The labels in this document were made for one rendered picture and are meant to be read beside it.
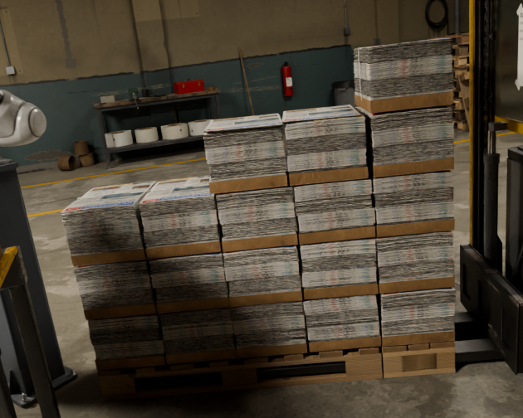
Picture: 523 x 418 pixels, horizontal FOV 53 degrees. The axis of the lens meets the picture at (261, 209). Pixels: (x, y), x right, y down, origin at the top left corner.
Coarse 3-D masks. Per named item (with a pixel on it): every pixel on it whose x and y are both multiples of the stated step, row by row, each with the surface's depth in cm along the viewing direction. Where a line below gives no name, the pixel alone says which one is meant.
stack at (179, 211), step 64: (128, 192) 215; (192, 192) 202; (256, 192) 194; (320, 192) 193; (192, 256) 201; (256, 256) 201; (320, 256) 200; (128, 320) 210; (192, 320) 209; (256, 320) 208; (320, 320) 207; (128, 384) 218; (256, 384) 216
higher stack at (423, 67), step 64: (384, 64) 181; (448, 64) 180; (384, 128) 186; (448, 128) 185; (384, 192) 193; (448, 192) 192; (384, 256) 199; (448, 256) 198; (384, 320) 207; (448, 320) 206
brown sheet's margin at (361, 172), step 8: (352, 168) 190; (360, 168) 190; (296, 176) 192; (304, 176) 191; (312, 176) 191; (320, 176) 191; (328, 176) 191; (336, 176) 191; (344, 176) 191; (352, 176) 191; (360, 176) 191; (368, 176) 190; (296, 184) 193
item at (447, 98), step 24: (360, 96) 203; (408, 96) 183; (432, 96) 182; (384, 168) 190; (408, 168) 190; (432, 168) 189; (384, 288) 203; (408, 288) 203; (432, 288) 202; (408, 336) 208; (432, 336) 208
